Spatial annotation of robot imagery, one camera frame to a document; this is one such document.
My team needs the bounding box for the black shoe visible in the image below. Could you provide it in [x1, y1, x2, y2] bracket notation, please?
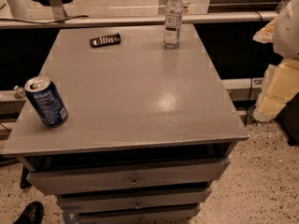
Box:
[13, 201, 44, 224]

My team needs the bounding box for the clear plastic water bottle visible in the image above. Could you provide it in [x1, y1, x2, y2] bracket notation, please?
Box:
[164, 0, 183, 49]

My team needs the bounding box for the blue pepsi can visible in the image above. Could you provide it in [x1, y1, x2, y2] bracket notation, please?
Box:
[24, 76, 68, 127]

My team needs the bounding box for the grey bottom drawer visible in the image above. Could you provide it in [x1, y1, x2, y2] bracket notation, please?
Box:
[76, 204, 200, 224]

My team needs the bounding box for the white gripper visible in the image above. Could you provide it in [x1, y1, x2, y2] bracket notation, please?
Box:
[253, 0, 299, 122]

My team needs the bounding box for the grey drawer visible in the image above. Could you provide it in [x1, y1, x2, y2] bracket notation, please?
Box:
[76, 204, 200, 224]
[28, 158, 230, 195]
[58, 186, 211, 214]

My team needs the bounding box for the small crumpled clear object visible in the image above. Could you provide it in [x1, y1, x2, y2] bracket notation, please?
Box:
[13, 85, 25, 99]

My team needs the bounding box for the white pipe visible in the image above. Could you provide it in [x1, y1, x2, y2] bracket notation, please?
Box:
[5, 0, 32, 19]

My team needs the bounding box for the black cable on rail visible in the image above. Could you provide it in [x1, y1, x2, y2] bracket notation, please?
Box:
[0, 14, 90, 25]

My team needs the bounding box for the grey middle drawer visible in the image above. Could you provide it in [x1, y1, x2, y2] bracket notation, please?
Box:
[58, 186, 211, 214]

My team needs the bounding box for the black snack bar wrapper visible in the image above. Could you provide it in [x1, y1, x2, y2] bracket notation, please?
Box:
[90, 33, 121, 48]

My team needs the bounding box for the grey top drawer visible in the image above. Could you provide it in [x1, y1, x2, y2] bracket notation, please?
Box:
[28, 158, 230, 195]

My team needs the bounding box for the black hanging cable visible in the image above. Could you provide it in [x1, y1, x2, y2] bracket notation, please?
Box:
[243, 11, 264, 128]

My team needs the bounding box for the grey metal rail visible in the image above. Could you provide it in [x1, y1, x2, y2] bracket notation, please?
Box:
[0, 11, 278, 29]

